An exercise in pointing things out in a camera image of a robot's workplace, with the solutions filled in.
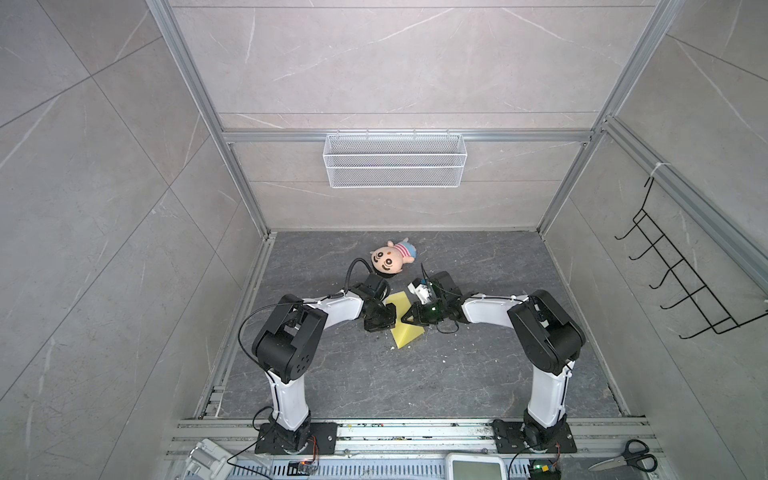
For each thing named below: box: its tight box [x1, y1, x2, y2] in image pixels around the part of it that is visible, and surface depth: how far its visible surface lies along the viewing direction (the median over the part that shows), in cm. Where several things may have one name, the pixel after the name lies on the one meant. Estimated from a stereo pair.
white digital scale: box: [445, 453, 507, 480], surface depth 67 cm
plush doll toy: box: [370, 238, 417, 277], surface depth 105 cm
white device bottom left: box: [183, 438, 237, 480], surface depth 70 cm
